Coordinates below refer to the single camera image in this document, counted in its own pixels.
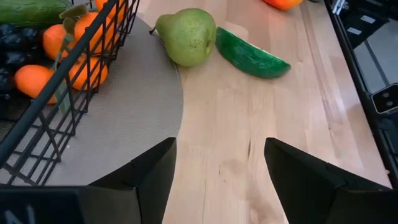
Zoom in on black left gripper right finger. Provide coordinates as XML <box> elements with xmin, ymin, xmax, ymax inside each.
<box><xmin>263</xmin><ymin>137</ymin><xmax>398</xmax><ymax>224</ymax></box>

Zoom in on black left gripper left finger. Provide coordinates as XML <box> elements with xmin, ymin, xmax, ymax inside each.
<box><xmin>77</xmin><ymin>137</ymin><xmax>178</xmax><ymax>224</ymax></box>

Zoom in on watermelon slice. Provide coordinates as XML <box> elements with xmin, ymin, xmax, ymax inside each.
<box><xmin>215</xmin><ymin>26</ymin><xmax>292</xmax><ymax>80</ymax></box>

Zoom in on green pear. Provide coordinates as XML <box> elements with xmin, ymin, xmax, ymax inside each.
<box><xmin>149</xmin><ymin>7</ymin><xmax>218</xmax><ymax>68</ymax></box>

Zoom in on tangerine cluster with leaves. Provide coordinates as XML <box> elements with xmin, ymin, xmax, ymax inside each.
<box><xmin>14</xmin><ymin>0</ymin><xmax>128</xmax><ymax>105</ymax></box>

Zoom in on red orange mango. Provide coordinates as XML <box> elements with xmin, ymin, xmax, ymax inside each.
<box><xmin>262</xmin><ymin>0</ymin><xmax>305</xmax><ymax>12</ymax></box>

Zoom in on dark grape bunch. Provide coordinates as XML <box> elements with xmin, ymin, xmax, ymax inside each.
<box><xmin>0</xmin><ymin>23</ymin><xmax>43</xmax><ymax>94</ymax></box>

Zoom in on green cucumber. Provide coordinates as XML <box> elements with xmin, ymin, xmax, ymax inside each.
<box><xmin>0</xmin><ymin>0</ymin><xmax>75</xmax><ymax>29</ymax></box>

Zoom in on grey round mat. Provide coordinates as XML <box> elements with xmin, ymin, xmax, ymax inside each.
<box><xmin>0</xmin><ymin>15</ymin><xmax>184</xmax><ymax>187</ymax></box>

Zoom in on black metal table frame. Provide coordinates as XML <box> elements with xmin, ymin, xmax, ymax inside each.
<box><xmin>323</xmin><ymin>0</ymin><xmax>398</xmax><ymax>189</ymax></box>

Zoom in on black table-level camera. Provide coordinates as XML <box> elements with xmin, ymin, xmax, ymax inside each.
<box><xmin>371</xmin><ymin>83</ymin><xmax>398</xmax><ymax>114</ymax></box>

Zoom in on black wire basket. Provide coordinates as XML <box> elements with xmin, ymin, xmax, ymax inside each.
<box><xmin>0</xmin><ymin>0</ymin><xmax>141</xmax><ymax>187</ymax></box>

